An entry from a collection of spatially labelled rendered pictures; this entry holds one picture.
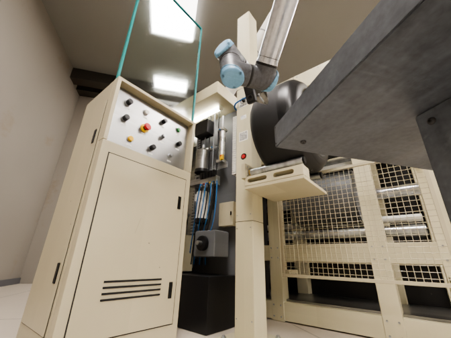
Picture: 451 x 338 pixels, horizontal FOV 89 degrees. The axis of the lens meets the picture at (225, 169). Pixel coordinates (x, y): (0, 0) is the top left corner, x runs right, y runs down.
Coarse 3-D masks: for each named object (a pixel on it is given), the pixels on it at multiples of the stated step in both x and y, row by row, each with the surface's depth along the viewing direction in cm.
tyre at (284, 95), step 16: (288, 80) 135; (272, 96) 130; (288, 96) 123; (256, 112) 133; (272, 112) 125; (256, 128) 131; (272, 128) 125; (256, 144) 134; (272, 144) 127; (272, 160) 132; (320, 160) 132
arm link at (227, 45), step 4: (228, 40) 94; (220, 44) 97; (224, 44) 94; (228, 44) 92; (232, 44) 93; (216, 48) 98; (220, 48) 95; (224, 48) 92; (228, 48) 93; (232, 48) 94; (236, 48) 96; (216, 52) 96; (220, 52) 93; (224, 52) 93; (236, 52) 94; (240, 52) 99; (216, 56) 96; (220, 56) 95; (240, 56) 97; (244, 60) 100
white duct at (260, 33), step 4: (268, 16) 230; (264, 20) 234; (264, 24) 231; (260, 28) 232; (264, 28) 230; (260, 32) 231; (264, 32) 231; (260, 36) 231; (260, 40) 232; (260, 44) 233; (228, 88) 237; (232, 92) 238
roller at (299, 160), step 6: (282, 162) 128; (288, 162) 125; (294, 162) 123; (300, 162) 121; (306, 162) 123; (258, 168) 137; (264, 168) 134; (270, 168) 132; (276, 168) 130; (252, 174) 139
